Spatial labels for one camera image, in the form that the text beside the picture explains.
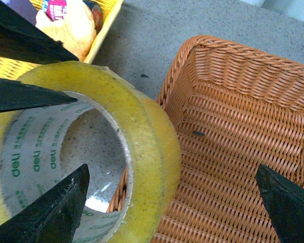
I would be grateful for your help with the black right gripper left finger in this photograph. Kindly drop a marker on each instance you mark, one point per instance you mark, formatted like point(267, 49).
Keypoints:
point(54, 216)

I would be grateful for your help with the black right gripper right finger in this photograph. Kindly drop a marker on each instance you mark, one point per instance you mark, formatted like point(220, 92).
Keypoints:
point(284, 203)

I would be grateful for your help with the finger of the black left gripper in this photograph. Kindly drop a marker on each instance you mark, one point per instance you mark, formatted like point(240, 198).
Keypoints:
point(20, 40)
point(15, 95)

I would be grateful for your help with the yellow packing tape roll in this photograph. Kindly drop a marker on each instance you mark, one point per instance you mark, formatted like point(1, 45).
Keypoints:
point(125, 138)

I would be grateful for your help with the yellow woven basket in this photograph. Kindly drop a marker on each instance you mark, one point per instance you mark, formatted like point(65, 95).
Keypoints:
point(12, 69)

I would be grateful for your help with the brown wicker basket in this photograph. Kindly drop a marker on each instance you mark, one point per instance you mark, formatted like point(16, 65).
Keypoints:
point(233, 108)

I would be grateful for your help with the pink candy packet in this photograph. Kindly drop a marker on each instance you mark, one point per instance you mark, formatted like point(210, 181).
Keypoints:
point(55, 9)

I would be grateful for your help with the toy croissant bread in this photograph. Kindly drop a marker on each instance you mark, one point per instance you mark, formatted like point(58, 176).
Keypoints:
point(76, 30)

